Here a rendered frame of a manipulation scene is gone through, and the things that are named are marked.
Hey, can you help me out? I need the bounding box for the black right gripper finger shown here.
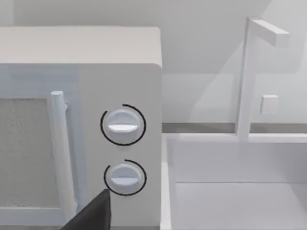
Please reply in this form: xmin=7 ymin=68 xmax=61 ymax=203
xmin=60 ymin=188 xmax=113 ymax=230

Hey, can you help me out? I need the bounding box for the pale microwave oven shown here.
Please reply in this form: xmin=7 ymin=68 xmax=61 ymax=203
xmin=0 ymin=26 xmax=164 ymax=230

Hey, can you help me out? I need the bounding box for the white sink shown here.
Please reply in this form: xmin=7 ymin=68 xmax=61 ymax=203
xmin=160 ymin=131 xmax=307 ymax=230

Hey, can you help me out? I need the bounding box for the microwave door handle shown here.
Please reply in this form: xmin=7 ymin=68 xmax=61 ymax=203
xmin=50 ymin=91 xmax=78 ymax=230

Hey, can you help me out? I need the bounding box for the round microwave knob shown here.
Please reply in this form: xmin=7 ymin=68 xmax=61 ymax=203
xmin=100 ymin=103 xmax=147 ymax=146
xmin=103 ymin=158 xmax=147 ymax=196

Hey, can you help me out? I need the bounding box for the microwave door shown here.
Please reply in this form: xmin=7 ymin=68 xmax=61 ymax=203
xmin=0 ymin=66 xmax=82 ymax=230

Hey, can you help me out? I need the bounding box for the tall white tap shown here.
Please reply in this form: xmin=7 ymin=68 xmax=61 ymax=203
xmin=234 ymin=16 xmax=290 ymax=142

